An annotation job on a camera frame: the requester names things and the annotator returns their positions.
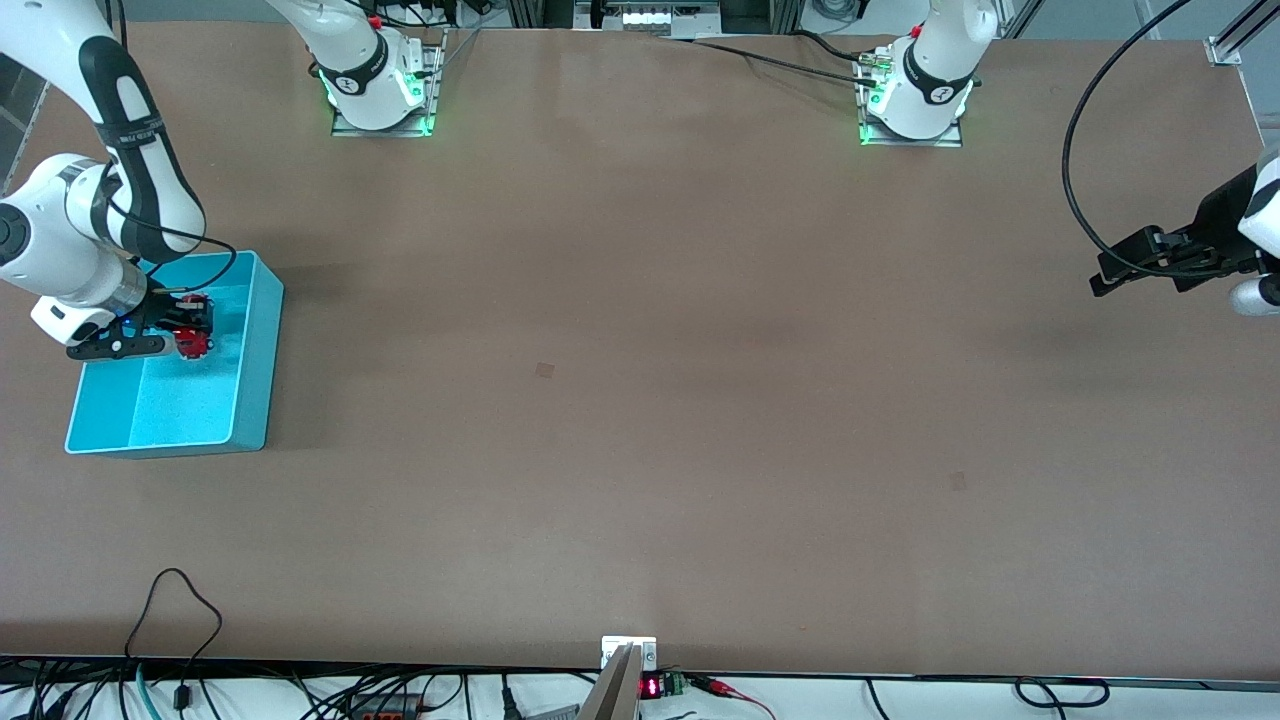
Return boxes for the red beetle toy car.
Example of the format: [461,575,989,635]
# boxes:
[176,296,217,358]

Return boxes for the blue plastic box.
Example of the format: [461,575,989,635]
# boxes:
[64,250,286,460]

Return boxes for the black connector block orange levers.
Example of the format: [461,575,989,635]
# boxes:
[345,692,421,719]

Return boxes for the lit equipment rack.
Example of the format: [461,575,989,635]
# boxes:
[574,0,723,32]

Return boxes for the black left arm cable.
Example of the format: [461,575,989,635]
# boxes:
[1060,0,1206,283]

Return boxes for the aluminium frame profile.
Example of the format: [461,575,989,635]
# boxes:
[1205,0,1280,68]

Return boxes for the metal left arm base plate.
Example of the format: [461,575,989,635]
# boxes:
[857,48,964,149]

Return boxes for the thin black looped cable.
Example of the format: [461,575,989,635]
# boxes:
[122,567,224,714]

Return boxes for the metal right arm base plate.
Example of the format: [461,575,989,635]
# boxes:
[330,28,447,139]

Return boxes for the black cable across table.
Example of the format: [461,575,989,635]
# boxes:
[655,30,887,90]

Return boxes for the black oval cable loop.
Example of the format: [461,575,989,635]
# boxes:
[1014,677,1112,710]

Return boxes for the metal camera mount pole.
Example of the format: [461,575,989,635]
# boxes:
[577,643,643,720]

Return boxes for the white mount bracket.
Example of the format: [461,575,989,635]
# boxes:
[601,636,659,672]

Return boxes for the red wire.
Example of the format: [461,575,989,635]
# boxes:
[689,674,777,720]

